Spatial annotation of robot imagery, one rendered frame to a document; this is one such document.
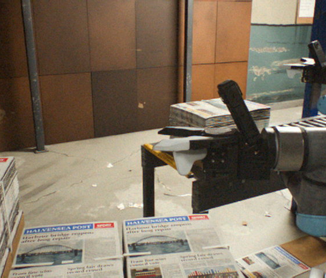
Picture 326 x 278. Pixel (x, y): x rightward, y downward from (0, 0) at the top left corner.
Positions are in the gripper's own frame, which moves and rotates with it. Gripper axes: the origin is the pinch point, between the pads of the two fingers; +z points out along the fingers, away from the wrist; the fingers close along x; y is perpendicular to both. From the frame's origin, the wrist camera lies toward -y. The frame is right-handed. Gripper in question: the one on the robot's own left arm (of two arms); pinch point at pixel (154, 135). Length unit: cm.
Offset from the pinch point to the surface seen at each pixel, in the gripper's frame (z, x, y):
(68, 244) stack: 26, 33, 37
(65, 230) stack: 29, 39, 36
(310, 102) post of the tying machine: -96, 203, 11
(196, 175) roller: -12, 92, 33
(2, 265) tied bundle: 36, 14, 33
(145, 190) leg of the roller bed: 13, 126, 52
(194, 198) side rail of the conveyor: -11, 82, 40
